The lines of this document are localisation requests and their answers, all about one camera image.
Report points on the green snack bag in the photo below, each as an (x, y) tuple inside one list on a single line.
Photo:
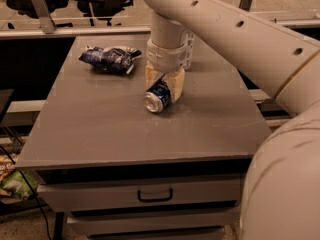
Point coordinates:
[(18, 184)]

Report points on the left metal rail bracket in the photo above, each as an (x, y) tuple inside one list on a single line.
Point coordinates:
[(46, 23)]

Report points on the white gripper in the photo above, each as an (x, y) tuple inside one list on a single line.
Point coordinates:
[(165, 57)]

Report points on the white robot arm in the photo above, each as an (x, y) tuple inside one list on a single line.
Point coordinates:
[(281, 192)]

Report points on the blue pepsi can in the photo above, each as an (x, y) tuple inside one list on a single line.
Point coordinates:
[(157, 97)]

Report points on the grey horizontal rail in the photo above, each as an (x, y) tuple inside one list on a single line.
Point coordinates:
[(74, 31)]

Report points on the grey drawer cabinet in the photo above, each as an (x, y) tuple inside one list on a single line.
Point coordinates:
[(94, 145)]

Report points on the black top drawer handle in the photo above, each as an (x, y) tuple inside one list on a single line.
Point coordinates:
[(153, 197)]

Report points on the blue crumpled chip bag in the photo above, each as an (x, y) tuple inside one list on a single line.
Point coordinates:
[(115, 60)]

